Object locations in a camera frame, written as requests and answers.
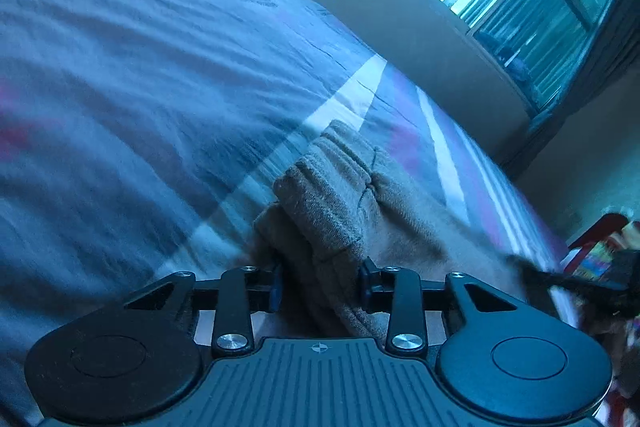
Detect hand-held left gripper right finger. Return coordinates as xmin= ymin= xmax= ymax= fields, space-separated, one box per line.
xmin=357 ymin=257 xmax=527 ymax=351

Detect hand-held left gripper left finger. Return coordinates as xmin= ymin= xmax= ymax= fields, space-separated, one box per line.
xmin=122 ymin=264 xmax=285 ymax=359

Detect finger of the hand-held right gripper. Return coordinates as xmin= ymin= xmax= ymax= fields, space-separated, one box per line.
xmin=506 ymin=253 xmax=628 ymax=297

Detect beige fleece pants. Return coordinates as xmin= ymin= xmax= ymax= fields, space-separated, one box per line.
xmin=252 ymin=119 xmax=557 ymax=344

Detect colourful printed blanket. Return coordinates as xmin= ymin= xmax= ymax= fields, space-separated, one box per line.
xmin=560 ymin=214 xmax=640 ymax=289

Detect dark curtain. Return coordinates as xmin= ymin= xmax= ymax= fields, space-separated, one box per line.
xmin=500 ymin=0 xmax=640 ymax=184

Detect striped bed sheet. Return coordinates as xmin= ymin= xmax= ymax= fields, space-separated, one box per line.
xmin=0 ymin=0 xmax=571 ymax=427

